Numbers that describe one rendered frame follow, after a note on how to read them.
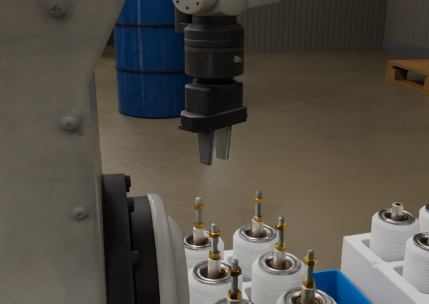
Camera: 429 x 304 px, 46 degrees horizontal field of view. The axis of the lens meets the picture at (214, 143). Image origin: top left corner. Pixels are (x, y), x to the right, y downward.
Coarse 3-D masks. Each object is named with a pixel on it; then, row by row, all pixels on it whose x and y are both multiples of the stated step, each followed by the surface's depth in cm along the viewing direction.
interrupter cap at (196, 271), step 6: (198, 264) 88; (204, 264) 88; (222, 264) 88; (228, 264) 88; (192, 270) 86; (198, 270) 86; (204, 270) 87; (222, 270) 87; (198, 276) 85; (204, 276) 85; (210, 276) 85; (216, 276) 85; (222, 276) 85; (228, 276) 85; (204, 282) 83; (210, 282) 83; (216, 282) 83; (222, 282) 83; (228, 282) 84
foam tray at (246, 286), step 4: (224, 252) 107; (228, 252) 107; (232, 252) 107; (224, 256) 106; (228, 256) 106; (232, 256) 106; (224, 260) 104; (228, 260) 106; (244, 284) 96; (248, 284) 96; (244, 288) 95; (248, 288) 95; (244, 292) 93; (248, 292) 95; (244, 296) 92; (248, 296) 96
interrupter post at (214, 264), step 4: (208, 256) 86; (208, 260) 85; (212, 260) 85; (216, 260) 85; (220, 260) 85; (208, 264) 85; (212, 264) 85; (216, 264) 85; (220, 264) 86; (208, 268) 86; (212, 268) 85; (216, 268) 85; (220, 268) 86; (208, 272) 86; (212, 272) 85; (216, 272) 85; (220, 272) 86
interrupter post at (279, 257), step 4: (276, 252) 88; (280, 252) 87; (284, 252) 88; (276, 256) 88; (280, 256) 88; (284, 256) 88; (276, 260) 88; (280, 260) 88; (284, 260) 88; (276, 264) 88; (280, 264) 88; (284, 264) 88
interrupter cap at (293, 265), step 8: (264, 256) 91; (272, 256) 91; (288, 256) 91; (264, 264) 88; (272, 264) 89; (288, 264) 89; (296, 264) 88; (272, 272) 86; (280, 272) 86; (288, 272) 86
